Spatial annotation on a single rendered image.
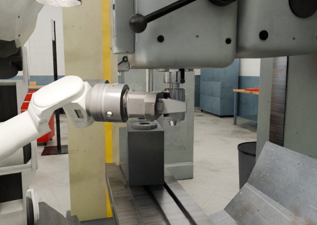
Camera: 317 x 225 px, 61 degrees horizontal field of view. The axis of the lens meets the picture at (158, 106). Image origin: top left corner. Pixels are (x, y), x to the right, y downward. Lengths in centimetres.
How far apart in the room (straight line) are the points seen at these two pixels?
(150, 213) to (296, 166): 41
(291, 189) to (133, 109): 47
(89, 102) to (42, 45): 910
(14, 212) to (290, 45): 115
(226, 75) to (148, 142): 705
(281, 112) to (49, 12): 925
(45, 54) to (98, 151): 749
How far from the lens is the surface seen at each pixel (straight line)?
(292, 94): 84
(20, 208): 131
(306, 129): 81
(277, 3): 57
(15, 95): 116
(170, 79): 57
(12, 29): 85
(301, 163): 82
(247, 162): 248
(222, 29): 53
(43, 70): 964
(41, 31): 972
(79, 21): 231
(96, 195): 251
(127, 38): 55
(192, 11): 51
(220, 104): 786
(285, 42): 58
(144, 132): 89
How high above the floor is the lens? 130
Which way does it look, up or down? 7 degrees down
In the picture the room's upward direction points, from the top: straight up
